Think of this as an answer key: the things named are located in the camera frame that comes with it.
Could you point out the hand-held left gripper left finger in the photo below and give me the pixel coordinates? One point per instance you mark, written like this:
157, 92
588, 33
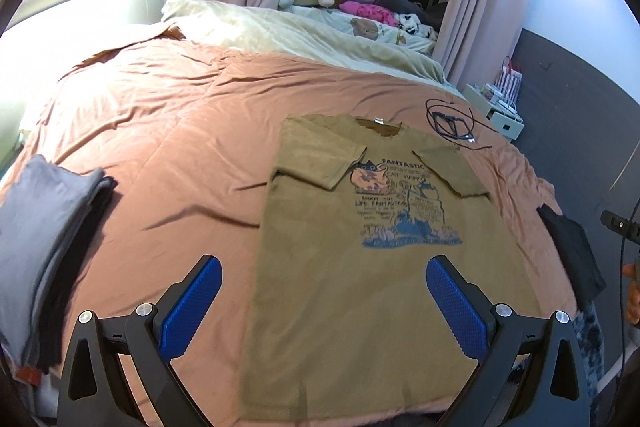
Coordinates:
192, 307

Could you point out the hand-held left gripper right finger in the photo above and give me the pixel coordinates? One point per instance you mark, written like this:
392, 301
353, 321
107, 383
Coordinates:
457, 307

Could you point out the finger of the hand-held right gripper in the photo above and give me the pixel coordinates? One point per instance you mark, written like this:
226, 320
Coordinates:
622, 226

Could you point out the olive printed t-shirt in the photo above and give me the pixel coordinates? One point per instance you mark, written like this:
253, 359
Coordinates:
350, 307

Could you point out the person's right hand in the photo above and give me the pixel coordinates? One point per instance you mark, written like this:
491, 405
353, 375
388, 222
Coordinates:
634, 299

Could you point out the folded black garment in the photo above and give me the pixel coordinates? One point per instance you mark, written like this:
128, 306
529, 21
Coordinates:
575, 252
85, 257

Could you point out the grey shaggy rug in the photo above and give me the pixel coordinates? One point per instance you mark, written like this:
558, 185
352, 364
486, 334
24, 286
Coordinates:
597, 332

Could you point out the white nightstand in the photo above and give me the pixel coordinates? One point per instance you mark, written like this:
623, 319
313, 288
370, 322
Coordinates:
500, 119

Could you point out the folded grey garment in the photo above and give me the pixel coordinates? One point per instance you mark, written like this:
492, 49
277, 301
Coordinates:
35, 232

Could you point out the brown duvet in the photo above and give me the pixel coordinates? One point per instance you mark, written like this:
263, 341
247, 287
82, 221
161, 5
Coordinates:
175, 132

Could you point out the striped paper bag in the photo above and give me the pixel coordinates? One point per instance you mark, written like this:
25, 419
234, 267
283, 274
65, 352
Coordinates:
510, 82

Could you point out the black and white plush toy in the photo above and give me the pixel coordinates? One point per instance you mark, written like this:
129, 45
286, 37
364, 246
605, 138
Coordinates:
415, 26

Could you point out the cream blanket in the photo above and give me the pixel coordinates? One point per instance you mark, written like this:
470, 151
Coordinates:
300, 37

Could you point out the pink plush toy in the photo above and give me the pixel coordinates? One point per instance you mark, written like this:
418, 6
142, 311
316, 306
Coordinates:
370, 11

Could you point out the grey cushion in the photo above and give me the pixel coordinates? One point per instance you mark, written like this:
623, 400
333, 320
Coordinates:
405, 2

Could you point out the cream padded headboard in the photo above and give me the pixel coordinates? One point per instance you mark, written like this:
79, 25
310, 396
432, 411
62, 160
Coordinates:
100, 7

